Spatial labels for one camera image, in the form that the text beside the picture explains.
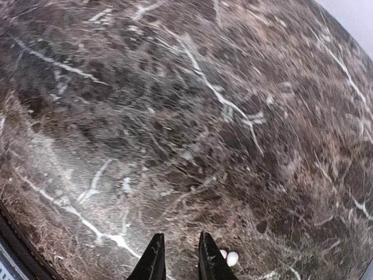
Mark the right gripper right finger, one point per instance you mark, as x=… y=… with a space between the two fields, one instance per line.
x=211 y=264

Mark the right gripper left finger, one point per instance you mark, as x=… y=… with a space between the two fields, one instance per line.
x=152 y=264

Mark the white earbud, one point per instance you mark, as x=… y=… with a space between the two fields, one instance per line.
x=231 y=257

